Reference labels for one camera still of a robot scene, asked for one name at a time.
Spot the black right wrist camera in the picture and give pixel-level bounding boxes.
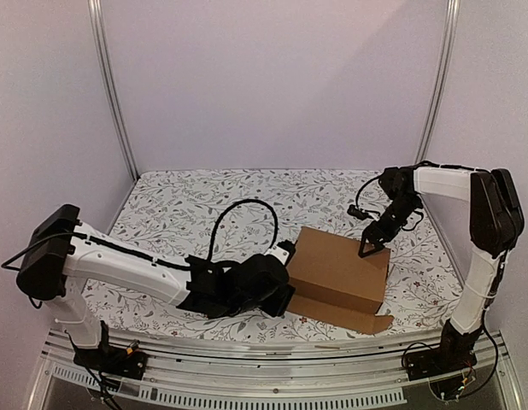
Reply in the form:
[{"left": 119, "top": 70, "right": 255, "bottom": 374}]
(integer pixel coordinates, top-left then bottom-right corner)
[{"left": 347, "top": 204, "right": 373, "bottom": 220}]

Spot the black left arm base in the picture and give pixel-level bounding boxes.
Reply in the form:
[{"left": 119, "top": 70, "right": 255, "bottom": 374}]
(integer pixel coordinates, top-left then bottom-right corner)
[{"left": 73, "top": 346, "right": 149, "bottom": 380}]

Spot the floral white table mat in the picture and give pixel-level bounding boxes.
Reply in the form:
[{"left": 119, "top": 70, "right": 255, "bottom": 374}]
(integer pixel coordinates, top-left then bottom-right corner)
[{"left": 83, "top": 169, "right": 461, "bottom": 343}]

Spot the aluminium front rail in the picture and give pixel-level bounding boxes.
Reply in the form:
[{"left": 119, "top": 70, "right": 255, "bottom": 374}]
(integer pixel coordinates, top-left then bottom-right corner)
[{"left": 31, "top": 328, "right": 525, "bottom": 410}]

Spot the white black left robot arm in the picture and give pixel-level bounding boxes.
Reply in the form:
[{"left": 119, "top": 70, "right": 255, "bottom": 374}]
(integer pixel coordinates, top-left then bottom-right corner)
[{"left": 1, "top": 204, "right": 296, "bottom": 371}]

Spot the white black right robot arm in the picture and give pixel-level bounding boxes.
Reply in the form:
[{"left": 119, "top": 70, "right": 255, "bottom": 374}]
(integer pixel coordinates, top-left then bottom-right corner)
[{"left": 349, "top": 161, "right": 525, "bottom": 372}]

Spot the left aluminium frame post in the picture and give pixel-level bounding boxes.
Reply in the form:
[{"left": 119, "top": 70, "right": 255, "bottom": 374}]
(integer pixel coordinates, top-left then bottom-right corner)
[{"left": 87, "top": 0, "right": 140, "bottom": 182}]

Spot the brown cardboard box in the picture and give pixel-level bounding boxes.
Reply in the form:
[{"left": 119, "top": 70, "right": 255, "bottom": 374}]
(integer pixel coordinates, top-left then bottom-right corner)
[{"left": 287, "top": 226, "right": 394, "bottom": 335}]

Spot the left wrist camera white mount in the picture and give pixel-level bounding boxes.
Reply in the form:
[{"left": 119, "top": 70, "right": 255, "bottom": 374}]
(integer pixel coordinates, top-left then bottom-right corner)
[{"left": 265, "top": 240, "right": 296, "bottom": 266}]

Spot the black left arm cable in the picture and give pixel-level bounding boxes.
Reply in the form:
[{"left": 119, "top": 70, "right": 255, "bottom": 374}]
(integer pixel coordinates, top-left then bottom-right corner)
[{"left": 206, "top": 197, "right": 280, "bottom": 266}]

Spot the aluminium frame post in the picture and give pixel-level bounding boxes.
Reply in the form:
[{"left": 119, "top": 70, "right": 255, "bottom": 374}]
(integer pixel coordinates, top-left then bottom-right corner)
[
  {"left": 414, "top": 0, "right": 461, "bottom": 163},
  {"left": 87, "top": 0, "right": 140, "bottom": 182}
]

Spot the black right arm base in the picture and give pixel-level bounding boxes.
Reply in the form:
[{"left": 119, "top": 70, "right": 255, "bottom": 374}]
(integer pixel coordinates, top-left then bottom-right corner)
[{"left": 401, "top": 336, "right": 477, "bottom": 381}]

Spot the right aluminium frame post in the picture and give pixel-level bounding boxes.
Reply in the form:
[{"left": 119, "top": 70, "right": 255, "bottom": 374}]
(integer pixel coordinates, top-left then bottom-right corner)
[{"left": 414, "top": 0, "right": 461, "bottom": 163}]

